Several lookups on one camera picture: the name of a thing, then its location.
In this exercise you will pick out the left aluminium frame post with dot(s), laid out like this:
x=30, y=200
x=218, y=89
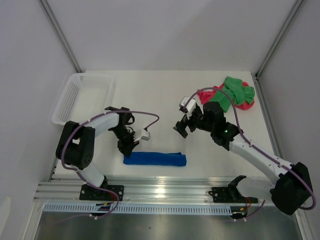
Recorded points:
x=51, y=18

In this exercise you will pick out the aluminium extrusion rail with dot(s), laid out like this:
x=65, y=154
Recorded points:
x=138, y=190

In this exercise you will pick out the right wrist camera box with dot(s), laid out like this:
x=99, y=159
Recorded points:
x=187, y=105

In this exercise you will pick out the aluminium frame post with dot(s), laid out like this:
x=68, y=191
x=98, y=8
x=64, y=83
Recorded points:
x=280, y=36
x=51, y=18

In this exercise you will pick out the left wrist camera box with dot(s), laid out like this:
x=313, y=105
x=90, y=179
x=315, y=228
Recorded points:
x=142, y=134

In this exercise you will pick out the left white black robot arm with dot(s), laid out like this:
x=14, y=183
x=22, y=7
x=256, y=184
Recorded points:
x=77, y=143

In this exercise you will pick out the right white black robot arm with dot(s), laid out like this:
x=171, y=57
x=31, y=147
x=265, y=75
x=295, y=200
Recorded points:
x=288, y=185

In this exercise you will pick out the pink microfiber towel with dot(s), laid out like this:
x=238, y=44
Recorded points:
x=207, y=96

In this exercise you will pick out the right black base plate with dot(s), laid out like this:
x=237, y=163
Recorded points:
x=229, y=195

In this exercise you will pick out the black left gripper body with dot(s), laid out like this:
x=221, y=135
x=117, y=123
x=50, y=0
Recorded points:
x=125, y=139

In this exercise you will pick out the blue microfiber towel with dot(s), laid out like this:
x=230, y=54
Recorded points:
x=176, y=159

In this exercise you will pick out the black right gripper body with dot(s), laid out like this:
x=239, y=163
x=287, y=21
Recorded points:
x=195, y=121

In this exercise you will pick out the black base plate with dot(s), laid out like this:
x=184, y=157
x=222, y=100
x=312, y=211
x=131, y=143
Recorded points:
x=229, y=195
x=88, y=193

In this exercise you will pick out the right aluminium frame post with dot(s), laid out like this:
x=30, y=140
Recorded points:
x=280, y=36

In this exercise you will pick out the white slotted cable duct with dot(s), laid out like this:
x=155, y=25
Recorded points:
x=130, y=208

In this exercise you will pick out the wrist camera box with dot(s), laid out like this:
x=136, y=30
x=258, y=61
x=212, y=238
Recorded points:
x=187, y=105
x=142, y=134

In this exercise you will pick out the green microfiber towel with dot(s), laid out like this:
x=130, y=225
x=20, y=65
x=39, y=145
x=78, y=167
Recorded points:
x=237, y=92

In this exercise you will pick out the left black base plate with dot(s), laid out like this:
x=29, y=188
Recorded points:
x=88, y=193

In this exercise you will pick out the white plastic basket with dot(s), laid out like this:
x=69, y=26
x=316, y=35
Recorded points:
x=84, y=95

